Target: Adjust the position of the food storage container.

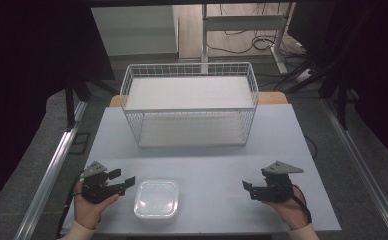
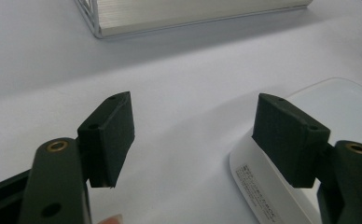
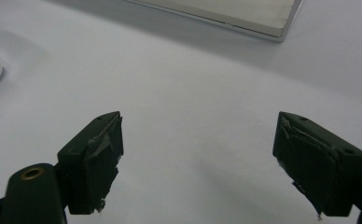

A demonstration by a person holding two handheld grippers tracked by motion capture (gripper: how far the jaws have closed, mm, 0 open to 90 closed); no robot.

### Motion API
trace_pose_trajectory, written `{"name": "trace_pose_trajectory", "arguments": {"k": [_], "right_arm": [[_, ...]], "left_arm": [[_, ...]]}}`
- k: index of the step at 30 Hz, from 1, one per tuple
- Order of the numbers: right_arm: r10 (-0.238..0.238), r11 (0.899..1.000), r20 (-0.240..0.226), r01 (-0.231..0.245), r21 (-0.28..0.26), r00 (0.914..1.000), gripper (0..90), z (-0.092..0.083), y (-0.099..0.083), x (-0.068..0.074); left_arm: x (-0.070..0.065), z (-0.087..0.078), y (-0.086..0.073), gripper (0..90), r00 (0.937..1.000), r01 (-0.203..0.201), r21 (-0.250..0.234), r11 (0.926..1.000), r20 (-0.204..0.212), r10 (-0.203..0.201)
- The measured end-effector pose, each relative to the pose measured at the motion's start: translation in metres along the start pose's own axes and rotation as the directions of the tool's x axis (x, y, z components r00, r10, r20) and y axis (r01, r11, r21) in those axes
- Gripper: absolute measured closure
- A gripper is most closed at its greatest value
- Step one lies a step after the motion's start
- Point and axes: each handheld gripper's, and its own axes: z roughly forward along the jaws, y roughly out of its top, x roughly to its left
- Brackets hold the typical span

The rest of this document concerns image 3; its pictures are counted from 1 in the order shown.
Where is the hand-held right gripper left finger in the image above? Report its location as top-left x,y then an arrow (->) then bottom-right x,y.
57,110 -> 125,216

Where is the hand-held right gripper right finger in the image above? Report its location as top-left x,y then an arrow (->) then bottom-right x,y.
271,111 -> 362,218

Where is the flat beige board with metal edge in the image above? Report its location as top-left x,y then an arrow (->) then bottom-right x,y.
124,0 -> 304,43

